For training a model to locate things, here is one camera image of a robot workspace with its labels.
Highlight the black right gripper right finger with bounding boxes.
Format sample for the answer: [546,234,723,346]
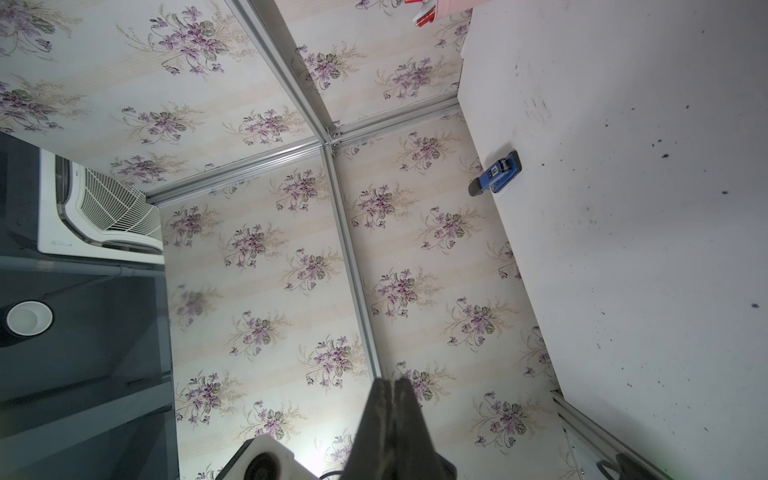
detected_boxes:
[392,378,457,480]

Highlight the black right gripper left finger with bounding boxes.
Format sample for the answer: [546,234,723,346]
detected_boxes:
[341,379,394,480]

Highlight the blue stapler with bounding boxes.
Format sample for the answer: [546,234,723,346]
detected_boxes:
[467,150,522,197]

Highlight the white ceiling air conditioner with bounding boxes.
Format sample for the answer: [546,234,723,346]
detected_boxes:
[36,150,164,265]

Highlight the pens in pink cup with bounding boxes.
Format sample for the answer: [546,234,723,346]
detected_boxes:
[404,0,437,27]

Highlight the pink pen holder cup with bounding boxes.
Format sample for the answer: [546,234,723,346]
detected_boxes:
[435,0,490,20]

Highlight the aluminium front rail frame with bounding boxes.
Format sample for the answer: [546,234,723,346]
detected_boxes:
[551,390,671,480]

